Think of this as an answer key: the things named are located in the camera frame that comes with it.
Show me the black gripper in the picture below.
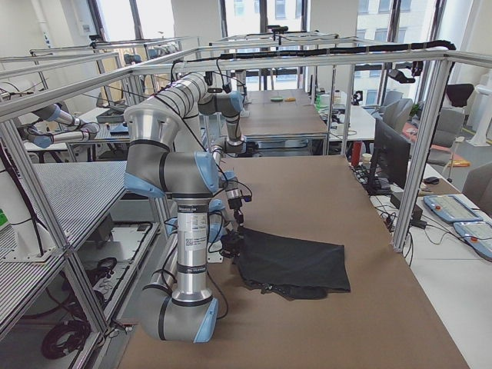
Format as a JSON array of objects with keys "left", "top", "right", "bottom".
[
  {"left": 220, "top": 231, "right": 243, "bottom": 258},
  {"left": 227, "top": 188, "right": 252, "bottom": 229}
]

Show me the black computer monitor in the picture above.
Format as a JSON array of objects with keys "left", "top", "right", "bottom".
[{"left": 366, "top": 118, "right": 411, "bottom": 195}]

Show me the striped aluminium work table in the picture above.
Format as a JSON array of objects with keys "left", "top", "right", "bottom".
[{"left": 0, "top": 160, "right": 130, "bottom": 266}]

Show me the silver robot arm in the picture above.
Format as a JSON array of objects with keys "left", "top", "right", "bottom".
[
  {"left": 198, "top": 86, "right": 251, "bottom": 230},
  {"left": 124, "top": 72, "right": 245, "bottom": 343}
]

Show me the aluminium frame cage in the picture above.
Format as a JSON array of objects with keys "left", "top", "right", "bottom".
[{"left": 0, "top": 48, "right": 458, "bottom": 339}]

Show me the blue teach pendant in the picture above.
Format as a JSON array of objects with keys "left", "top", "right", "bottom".
[{"left": 423, "top": 194, "right": 483, "bottom": 223}]

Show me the red thermos bottle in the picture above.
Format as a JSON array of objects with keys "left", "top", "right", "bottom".
[{"left": 351, "top": 141, "right": 363, "bottom": 168}]

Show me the black graphic t-shirt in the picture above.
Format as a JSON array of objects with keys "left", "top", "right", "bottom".
[{"left": 234, "top": 229, "right": 351, "bottom": 300}]

